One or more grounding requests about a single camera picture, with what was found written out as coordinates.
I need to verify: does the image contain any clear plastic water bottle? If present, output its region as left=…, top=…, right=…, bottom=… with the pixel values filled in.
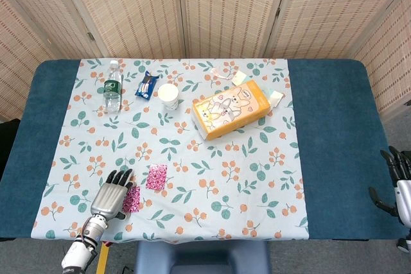
left=102, top=59, right=123, bottom=114

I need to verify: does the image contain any yellow strip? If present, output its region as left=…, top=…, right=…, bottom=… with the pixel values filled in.
left=96, top=241, right=110, bottom=274

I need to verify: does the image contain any black object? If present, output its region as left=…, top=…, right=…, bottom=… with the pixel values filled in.
left=0, top=119, right=21, bottom=180

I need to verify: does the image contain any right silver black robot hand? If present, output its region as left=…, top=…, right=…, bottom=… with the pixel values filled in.
left=368, top=145, right=411, bottom=225

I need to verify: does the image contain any floral fruit print tablecloth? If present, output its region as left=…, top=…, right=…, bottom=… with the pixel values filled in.
left=31, top=58, right=310, bottom=243

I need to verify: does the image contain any small white paper tag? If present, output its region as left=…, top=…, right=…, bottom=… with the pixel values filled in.
left=231, top=70, right=247, bottom=86

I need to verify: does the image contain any yellow cartoon tissue pack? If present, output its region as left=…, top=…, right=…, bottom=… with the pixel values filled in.
left=191, top=79, right=272, bottom=142

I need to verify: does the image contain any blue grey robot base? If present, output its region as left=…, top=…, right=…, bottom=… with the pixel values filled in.
left=134, top=240, right=272, bottom=274

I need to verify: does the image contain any woven folding screen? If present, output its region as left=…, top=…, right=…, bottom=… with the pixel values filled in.
left=0, top=0, right=411, bottom=121

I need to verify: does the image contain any white paper cup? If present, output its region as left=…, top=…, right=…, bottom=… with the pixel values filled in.
left=157, top=83, right=179, bottom=111

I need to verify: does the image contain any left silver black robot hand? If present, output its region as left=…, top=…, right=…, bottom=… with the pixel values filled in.
left=89, top=168, right=137, bottom=220

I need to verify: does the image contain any clear pink plastic wrapper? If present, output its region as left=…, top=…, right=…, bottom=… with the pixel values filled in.
left=210, top=67, right=234, bottom=81

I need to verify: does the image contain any white mint paper packet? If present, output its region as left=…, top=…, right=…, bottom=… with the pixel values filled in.
left=261, top=87, right=285, bottom=107

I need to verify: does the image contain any blue cookie snack packet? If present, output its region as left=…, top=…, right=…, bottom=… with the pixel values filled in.
left=134, top=71, right=160, bottom=99

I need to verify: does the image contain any teal fabric table cover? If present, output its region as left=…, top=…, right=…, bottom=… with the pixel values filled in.
left=0, top=58, right=406, bottom=242

